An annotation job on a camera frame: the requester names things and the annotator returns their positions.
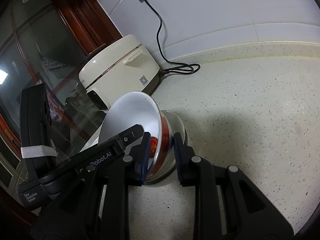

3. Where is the large white floral bowl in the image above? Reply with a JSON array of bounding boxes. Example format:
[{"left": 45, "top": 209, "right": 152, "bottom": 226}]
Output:
[{"left": 144, "top": 110, "right": 188, "bottom": 187}]

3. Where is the red banded white bowl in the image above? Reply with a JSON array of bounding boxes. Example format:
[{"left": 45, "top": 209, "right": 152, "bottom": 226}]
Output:
[{"left": 98, "top": 92, "right": 173, "bottom": 184}]

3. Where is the cream rice cooker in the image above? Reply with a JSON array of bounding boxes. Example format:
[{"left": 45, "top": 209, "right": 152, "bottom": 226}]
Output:
[{"left": 79, "top": 34, "right": 161, "bottom": 111}]

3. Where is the black power cable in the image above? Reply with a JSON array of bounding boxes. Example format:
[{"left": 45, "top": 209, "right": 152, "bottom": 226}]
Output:
[{"left": 134, "top": 0, "right": 201, "bottom": 76}]

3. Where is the glass window with wooden frame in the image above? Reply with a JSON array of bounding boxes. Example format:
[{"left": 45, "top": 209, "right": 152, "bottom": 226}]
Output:
[{"left": 1, "top": 0, "right": 120, "bottom": 197}]

